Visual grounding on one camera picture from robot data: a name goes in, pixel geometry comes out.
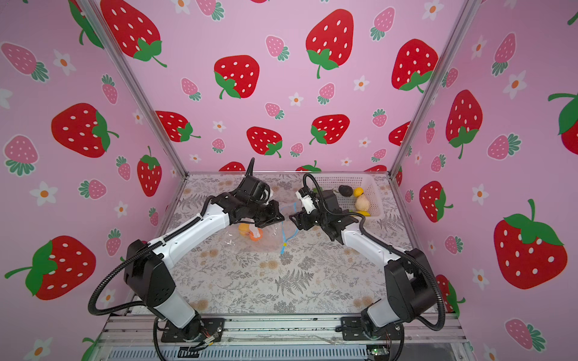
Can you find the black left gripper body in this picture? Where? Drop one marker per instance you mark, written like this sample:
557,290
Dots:
264,214

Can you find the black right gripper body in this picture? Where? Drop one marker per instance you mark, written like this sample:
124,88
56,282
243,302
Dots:
313,218

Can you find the yellow red peach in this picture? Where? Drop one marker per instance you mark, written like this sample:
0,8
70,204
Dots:
244,229

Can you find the orange tangerine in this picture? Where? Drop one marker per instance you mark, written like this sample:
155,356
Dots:
255,235

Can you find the white plastic mesh basket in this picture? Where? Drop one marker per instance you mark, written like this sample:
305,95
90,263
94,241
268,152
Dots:
331,182

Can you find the clear zip bag blue zipper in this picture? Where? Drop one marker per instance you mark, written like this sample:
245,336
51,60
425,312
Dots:
276,238

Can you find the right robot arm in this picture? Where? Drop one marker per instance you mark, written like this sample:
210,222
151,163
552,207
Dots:
412,292

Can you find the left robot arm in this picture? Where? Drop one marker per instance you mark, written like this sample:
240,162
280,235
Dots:
149,274

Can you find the dark avocado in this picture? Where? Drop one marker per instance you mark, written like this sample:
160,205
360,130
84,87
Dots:
345,190

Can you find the beige pear shaped fruit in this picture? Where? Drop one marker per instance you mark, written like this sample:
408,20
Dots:
363,204

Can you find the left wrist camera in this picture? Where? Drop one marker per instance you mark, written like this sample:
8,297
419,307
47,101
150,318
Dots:
255,189

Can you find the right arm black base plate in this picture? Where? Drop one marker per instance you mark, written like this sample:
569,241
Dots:
360,329

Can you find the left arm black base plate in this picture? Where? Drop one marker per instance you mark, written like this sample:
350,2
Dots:
198,330

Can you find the aluminium front rail frame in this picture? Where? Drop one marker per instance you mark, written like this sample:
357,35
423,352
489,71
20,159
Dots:
281,337

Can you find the aluminium left corner post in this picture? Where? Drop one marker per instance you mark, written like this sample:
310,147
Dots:
97,21

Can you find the aluminium corner post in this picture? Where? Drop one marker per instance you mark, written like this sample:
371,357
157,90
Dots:
97,21
454,41

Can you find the aluminium right corner post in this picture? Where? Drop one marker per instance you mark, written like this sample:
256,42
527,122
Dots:
454,41

